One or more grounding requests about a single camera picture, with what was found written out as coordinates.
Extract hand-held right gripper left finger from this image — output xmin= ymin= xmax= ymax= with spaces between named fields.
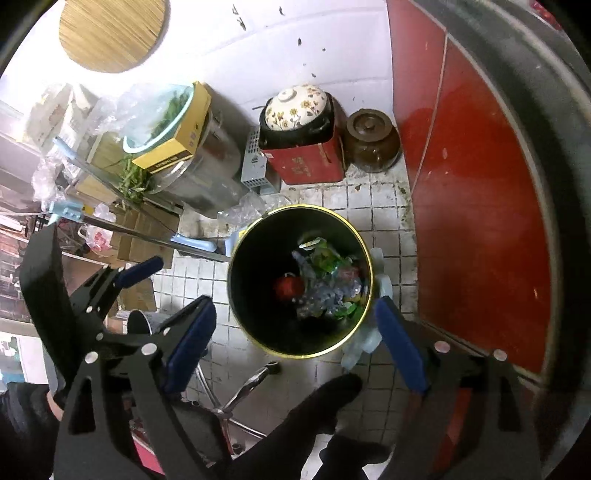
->
xmin=54 ymin=296 xmax=232 ymax=480

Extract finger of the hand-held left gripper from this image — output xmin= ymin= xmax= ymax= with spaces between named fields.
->
xmin=82 ymin=322 xmax=163 ymax=354
xmin=69 ymin=255 xmax=165 ymax=325

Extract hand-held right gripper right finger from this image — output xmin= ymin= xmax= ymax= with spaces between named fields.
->
xmin=375 ymin=296 xmax=542 ymax=480

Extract green wrapper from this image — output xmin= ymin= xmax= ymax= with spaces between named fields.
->
xmin=329 ymin=295 xmax=369 ymax=320

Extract black trash bin gold rim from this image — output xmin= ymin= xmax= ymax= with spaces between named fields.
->
xmin=226 ymin=204 xmax=375 ymax=359

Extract tall green snack packet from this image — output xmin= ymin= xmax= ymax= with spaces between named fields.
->
xmin=300 ymin=236 xmax=361 ymax=278

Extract person's left forearm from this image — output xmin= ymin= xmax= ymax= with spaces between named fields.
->
xmin=0 ymin=382 xmax=58 ymax=480

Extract grey metal cylinder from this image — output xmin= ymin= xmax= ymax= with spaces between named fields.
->
xmin=126 ymin=309 xmax=161 ymax=337

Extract stack of cardboard boxes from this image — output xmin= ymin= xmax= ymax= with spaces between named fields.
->
xmin=82 ymin=133 xmax=182 ymax=315

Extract red and white bag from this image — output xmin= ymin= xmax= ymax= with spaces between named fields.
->
xmin=84 ymin=202 xmax=115 ymax=254

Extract chrome chair base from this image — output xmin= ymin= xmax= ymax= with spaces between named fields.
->
xmin=193 ymin=359 xmax=283 ymax=440

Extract green plant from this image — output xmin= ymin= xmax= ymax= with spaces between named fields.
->
xmin=117 ymin=156 xmax=156 ymax=205

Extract crushed clear plastic bottle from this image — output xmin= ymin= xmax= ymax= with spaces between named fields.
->
xmin=291 ymin=249 xmax=366 ymax=320

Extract red can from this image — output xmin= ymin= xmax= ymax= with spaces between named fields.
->
xmin=274 ymin=274 xmax=306 ymax=302

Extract cluttered storage shelf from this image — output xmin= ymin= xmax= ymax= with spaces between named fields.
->
xmin=0 ymin=82 xmax=86 ymax=324

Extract large steel pot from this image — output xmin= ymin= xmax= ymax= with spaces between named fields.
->
xmin=151 ymin=108 xmax=244 ymax=219

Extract crumpled clear plastic wrap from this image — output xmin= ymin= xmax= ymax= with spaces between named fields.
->
xmin=216 ymin=191 xmax=293 ymax=232

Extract person's black trouser leg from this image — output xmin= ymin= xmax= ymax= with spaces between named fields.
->
xmin=230 ymin=373 xmax=394 ymax=480

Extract yellow cardboard box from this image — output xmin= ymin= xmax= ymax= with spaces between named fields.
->
xmin=131 ymin=80 xmax=214 ymax=175

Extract teal basin with greens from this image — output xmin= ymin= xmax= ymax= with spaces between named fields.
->
xmin=121 ymin=83 xmax=195 ymax=154

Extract grey remote-like box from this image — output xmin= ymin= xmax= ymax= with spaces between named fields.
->
xmin=240 ymin=126 xmax=282 ymax=193

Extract clear plastic bag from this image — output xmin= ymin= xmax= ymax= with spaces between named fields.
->
xmin=90 ymin=83 xmax=195 ymax=149

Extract red cabinet doors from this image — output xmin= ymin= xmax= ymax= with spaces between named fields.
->
xmin=385 ymin=0 xmax=591 ymax=480

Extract red box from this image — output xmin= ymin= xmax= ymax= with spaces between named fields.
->
xmin=260 ymin=136 xmax=348 ymax=186

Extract brown ceramic jar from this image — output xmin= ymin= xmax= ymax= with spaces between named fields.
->
xmin=344 ymin=108 xmax=402 ymax=175

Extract black pot with floral lid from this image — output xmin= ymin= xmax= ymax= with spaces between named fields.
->
xmin=257 ymin=85 xmax=336 ymax=151

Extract round wooden board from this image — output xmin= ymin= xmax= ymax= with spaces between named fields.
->
xmin=59 ymin=0 xmax=170 ymax=75

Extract metal broom handle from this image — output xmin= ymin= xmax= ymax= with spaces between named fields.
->
xmin=46 ymin=136 xmax=232 ymax=264

